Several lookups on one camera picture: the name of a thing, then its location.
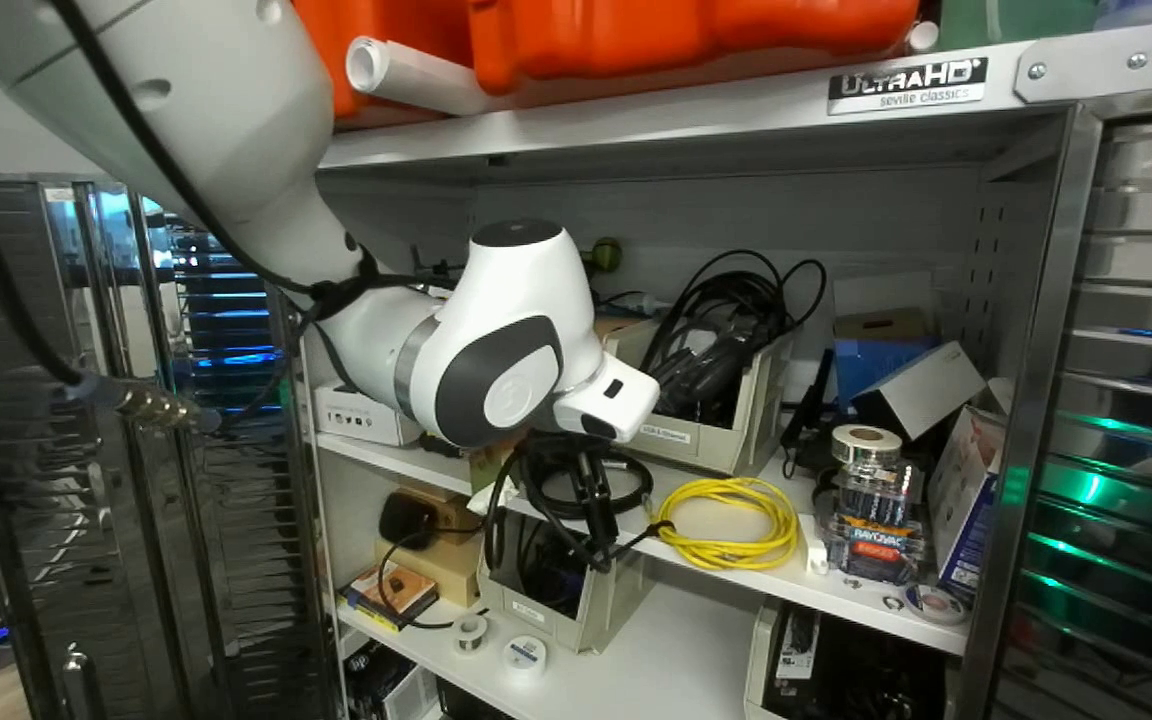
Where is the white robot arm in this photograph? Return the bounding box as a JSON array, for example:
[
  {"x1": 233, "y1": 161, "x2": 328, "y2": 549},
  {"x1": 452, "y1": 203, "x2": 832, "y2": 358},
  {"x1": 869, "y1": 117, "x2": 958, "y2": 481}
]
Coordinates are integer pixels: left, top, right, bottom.
[{"x1": 0, "y1": 0, "x2": 658, "y2": 450}]

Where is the roll of white tape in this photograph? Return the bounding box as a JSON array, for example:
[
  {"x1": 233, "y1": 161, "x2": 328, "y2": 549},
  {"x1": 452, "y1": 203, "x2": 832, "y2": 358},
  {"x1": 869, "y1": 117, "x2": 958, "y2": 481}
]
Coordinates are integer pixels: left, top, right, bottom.
[{"x1": 832, "y1": 423, "x2": 903, "y2": 486}]

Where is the beige lower shelf bin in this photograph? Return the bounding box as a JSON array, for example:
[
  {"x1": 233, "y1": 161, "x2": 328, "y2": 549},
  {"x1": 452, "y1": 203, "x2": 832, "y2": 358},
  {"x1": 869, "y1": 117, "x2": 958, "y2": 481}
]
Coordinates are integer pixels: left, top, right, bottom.
[{"x1": 480, "y1": 513, "x2": 653, "y2": 651}]

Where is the black cable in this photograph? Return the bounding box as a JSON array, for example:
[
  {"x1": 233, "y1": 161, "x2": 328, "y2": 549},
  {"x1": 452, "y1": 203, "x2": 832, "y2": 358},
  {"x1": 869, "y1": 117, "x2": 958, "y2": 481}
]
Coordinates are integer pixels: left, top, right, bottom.
[{"x1": 482, "y1": 433, "x2": 658, "y2": 571}]

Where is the yellow coiled cable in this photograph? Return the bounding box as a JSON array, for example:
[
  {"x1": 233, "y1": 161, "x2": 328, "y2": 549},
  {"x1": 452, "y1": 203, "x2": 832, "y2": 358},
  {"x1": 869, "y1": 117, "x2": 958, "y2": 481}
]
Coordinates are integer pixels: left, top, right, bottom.
[{"x1": 647, "y1": 477, "x2": 806, "y2": 578}]

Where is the orange plastic case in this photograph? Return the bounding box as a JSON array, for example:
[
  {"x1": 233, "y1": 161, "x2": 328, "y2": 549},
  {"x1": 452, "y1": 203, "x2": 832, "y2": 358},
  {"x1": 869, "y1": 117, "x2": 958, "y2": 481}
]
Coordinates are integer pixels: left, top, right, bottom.
[{"x1": 290, "y1": 0, "x2": 472, "y2": 128}]

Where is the beige bin with black cables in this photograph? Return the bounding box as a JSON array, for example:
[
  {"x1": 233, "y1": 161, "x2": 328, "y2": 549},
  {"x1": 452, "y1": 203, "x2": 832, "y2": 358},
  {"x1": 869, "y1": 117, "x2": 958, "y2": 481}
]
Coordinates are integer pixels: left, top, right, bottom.
[{"x1": 603, "y1": 247, "x2": 828, "y2": 477}]

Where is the orange plastic tub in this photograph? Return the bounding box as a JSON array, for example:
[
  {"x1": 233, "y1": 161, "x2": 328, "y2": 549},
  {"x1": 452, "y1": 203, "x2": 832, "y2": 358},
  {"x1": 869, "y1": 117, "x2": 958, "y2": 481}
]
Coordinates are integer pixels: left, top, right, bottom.
[{"x1": 466, "y1": 0, "x2": 921, "y2": 92}]

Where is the white plastic pipe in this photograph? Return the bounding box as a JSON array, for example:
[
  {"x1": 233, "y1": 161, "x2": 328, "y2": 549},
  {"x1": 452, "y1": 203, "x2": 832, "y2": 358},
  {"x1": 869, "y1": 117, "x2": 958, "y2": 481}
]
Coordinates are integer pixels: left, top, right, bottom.
[{"x1": 345, "y1": 38, "x2": 492, "y2": 117}]

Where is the blue cardboard box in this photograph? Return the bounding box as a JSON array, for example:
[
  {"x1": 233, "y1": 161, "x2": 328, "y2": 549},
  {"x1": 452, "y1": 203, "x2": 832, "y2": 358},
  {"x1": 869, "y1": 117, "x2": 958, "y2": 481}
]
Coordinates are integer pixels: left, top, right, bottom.
[{"x1": 832, "y1": 341, "x2": 930, "y2": 405}]

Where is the white cardboard box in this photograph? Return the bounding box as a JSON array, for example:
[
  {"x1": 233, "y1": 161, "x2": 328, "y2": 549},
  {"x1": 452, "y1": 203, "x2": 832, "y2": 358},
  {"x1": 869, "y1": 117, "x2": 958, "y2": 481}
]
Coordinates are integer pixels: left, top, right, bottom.
[{"x1": 315, "y1": 386, "x2": 420, "y2": 450}]

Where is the metal shelving unit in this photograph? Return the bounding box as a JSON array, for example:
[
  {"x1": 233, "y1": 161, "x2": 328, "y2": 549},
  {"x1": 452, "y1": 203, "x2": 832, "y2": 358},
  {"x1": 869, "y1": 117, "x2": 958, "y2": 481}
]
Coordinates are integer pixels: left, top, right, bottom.
[{"x1": 319, "y1": 24, "x2": 1152, "y2": 720}]

